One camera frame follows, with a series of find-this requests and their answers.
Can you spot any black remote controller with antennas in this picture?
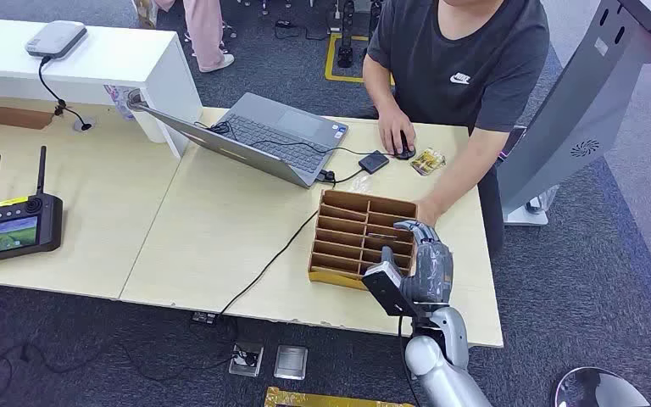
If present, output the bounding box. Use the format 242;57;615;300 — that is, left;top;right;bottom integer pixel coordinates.
0;146;64;265

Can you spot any grey flat device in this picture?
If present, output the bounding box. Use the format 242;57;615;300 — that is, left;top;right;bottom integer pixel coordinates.
25;20;88;61

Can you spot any small black adapter box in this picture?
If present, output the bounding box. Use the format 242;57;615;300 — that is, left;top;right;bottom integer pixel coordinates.
358;149;391;175

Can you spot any yellow foil strip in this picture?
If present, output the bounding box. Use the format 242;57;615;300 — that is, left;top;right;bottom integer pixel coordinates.
263;386;418;407

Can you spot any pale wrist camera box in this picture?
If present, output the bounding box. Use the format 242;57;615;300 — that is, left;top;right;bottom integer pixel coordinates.
361;260;418;319

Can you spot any white desk shelf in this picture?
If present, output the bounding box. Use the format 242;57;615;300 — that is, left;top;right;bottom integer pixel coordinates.
0;16;204;160

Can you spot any person in background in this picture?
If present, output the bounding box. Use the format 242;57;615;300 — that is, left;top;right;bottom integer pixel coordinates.
133;0;236;74

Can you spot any closed metal floor socket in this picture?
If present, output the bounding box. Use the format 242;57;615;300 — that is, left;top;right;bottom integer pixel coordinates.
273;344;309;382

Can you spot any black device cable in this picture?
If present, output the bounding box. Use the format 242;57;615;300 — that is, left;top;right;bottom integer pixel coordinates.
37;55;93;132

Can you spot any person's left hand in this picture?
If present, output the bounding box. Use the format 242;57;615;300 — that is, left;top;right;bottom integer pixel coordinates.
415;199;443;227

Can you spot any grey kiosk stand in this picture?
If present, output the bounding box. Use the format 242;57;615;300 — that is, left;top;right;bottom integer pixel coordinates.
496;0;651;227

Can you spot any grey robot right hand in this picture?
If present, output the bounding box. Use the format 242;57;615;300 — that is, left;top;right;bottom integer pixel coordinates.
380;220;455;308

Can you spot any yellow snack packet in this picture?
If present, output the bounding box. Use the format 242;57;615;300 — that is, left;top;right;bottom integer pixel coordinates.
409;148;448;177

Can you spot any black computer mouse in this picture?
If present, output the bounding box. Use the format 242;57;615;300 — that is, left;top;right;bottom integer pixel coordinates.
393;130;417;161

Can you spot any grey laptop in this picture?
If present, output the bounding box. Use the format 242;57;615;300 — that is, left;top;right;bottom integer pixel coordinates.
127;91;350;189

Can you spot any brown cardboard piece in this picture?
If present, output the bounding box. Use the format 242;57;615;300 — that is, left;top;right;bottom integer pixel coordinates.
0;106;56;131

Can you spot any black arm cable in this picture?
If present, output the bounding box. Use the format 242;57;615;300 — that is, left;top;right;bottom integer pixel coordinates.
397;314;423;407

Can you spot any person's right hand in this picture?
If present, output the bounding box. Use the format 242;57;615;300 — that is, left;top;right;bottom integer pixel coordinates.
377;105;417;157

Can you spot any black stand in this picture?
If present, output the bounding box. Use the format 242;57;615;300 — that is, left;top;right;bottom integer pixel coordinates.
336;0;357;70

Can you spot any printed sticker on shelf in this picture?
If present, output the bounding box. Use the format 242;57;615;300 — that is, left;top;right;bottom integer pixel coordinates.
103;84;136;121

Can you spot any floor socket with plug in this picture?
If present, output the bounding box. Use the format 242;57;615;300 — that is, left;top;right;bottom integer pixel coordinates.
228;341;265;378

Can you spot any round silver base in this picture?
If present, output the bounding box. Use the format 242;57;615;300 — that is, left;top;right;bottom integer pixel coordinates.
549;366;651;407

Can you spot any long black laptop cable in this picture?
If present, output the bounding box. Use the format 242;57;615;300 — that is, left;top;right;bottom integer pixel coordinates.
215;120;397;321

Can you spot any cardboard divider box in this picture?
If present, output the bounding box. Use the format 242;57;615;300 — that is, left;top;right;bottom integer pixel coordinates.
308;189;419;292

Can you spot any black floor cable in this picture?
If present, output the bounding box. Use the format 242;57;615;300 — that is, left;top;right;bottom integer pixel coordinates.
0;336;238;395

